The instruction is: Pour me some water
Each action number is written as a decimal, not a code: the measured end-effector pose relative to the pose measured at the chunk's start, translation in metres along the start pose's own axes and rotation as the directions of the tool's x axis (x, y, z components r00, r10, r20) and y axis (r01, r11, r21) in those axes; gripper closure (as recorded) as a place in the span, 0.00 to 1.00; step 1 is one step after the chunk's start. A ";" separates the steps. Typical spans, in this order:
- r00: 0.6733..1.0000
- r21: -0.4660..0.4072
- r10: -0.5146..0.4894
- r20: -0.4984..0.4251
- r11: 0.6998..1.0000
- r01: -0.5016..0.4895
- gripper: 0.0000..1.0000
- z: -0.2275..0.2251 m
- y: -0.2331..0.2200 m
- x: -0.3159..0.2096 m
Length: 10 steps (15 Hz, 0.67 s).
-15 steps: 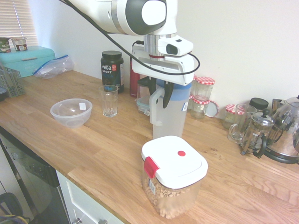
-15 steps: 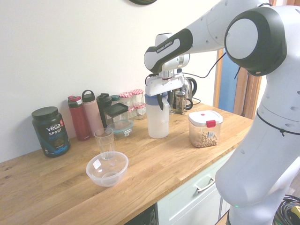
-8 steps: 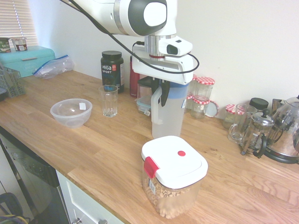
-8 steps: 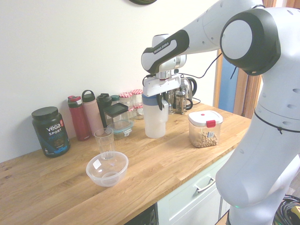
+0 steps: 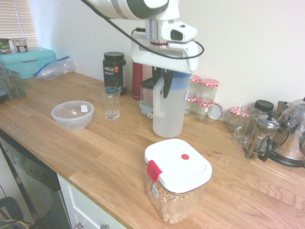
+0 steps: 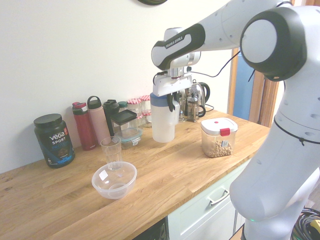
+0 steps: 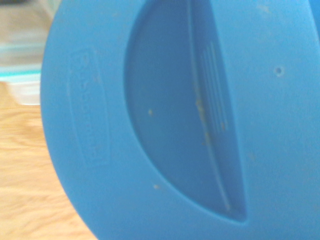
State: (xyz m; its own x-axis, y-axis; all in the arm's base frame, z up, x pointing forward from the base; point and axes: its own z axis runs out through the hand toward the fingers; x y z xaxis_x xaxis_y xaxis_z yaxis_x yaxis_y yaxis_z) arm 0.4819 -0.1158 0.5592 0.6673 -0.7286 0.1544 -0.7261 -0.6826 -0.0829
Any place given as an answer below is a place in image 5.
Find red water bottle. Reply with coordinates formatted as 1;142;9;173
132;61;144;100

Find teal bread box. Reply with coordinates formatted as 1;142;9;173
0;46;58;80

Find clear plastic bowl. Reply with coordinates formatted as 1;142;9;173
51;100;95;132

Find clear glass mug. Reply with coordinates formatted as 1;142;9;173
232;105;263;147

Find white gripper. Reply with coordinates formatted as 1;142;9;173
131;32;199;99

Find metal drawer handle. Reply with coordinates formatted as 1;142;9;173
73;221;111;229

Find coiled black cables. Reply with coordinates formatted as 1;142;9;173
0;197;32;229

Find glass jar gingham lid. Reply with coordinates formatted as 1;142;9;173
226;106;244;133
199;78;220;105
194;99;214;123
184;96;198;117
190;74;202;101

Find glass jar black lid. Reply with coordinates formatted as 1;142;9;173
254;99;275;115

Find glass food container teal lid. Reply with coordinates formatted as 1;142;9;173
138;97;154;118

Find white window blind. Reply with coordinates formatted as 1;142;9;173
0;0;39;48

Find clear drinking glass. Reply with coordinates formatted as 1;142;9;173
100;87;122;121

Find grey plastic basket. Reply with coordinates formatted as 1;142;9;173
0;64;27;101

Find cereal container white lid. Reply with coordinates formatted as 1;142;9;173
143;138;213;224

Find translucent pitcher blue lid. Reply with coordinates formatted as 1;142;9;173
152;70;192;139

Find stainless steel kettle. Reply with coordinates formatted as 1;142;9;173
269;96;305;168

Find clear canister black lid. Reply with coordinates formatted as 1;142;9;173
140;77;156;101

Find loose gingham jar lid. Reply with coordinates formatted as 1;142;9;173
209;103;225;121

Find glass French press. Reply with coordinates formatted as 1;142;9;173
245;111;281;163

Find pale green cabinet drawer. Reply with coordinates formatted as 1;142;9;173
57;174;127;229

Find brown yogurt cup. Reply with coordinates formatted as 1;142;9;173
11;37;29;53

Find black dishwasher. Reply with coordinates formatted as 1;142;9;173
0;130;72;229

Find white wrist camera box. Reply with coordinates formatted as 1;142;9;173
162;23;198;44

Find green oat cup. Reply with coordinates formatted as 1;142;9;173
0;38;12;55

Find black Vega protein tub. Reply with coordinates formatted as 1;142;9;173
102;52;127;96

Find clear zip bag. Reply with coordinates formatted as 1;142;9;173
32;56;77;82

